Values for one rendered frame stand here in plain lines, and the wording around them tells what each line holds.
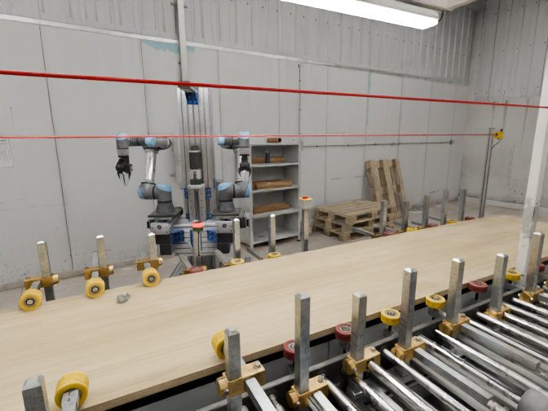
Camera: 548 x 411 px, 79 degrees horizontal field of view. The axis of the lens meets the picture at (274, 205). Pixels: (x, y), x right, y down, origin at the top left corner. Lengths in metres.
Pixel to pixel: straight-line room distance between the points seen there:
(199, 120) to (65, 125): 2.00
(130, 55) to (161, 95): 0.54
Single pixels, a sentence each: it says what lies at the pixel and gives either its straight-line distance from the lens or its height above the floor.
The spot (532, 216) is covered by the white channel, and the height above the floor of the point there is 1.21.
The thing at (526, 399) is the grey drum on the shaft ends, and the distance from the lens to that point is 1.40.
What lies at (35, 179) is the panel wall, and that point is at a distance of 4.49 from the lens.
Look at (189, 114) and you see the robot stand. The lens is 2.87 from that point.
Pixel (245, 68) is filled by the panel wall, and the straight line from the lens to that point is 5.17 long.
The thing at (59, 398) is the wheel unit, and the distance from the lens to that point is 1.18.
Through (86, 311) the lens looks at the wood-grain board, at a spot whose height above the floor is 0.90.
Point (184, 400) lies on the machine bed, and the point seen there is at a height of 0.77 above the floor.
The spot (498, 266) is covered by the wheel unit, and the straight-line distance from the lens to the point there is 1.84.
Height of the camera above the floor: 1.63
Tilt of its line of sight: 12 degrees down
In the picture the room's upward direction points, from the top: straight up
